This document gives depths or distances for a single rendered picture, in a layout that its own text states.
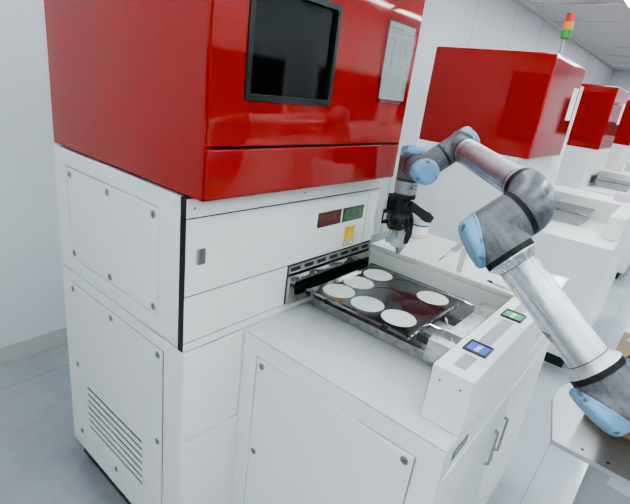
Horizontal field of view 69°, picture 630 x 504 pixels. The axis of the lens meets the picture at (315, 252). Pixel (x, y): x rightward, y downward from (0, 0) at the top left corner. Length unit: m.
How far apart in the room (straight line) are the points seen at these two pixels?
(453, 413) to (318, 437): 0.38
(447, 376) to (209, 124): 0.73
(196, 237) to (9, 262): 1.60
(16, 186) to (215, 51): 1.67
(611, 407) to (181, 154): 1.01
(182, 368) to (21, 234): 1.49
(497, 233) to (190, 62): 0.73
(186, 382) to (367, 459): 0.50
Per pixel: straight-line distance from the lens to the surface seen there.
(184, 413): 1.34
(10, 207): 2.52
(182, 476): 1.49
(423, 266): 1.62
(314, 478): 1.36
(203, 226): 1.10
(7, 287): 2.64
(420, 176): 1.37
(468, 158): 1.34
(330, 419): 1.21
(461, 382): 1.04
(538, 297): 1.08
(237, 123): 1.04
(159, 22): 1.12
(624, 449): 1.30
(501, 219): 1.07
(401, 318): 1.34
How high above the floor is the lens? 1.49
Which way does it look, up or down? 20 degrees down
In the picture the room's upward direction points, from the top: 7 degrees clockwise
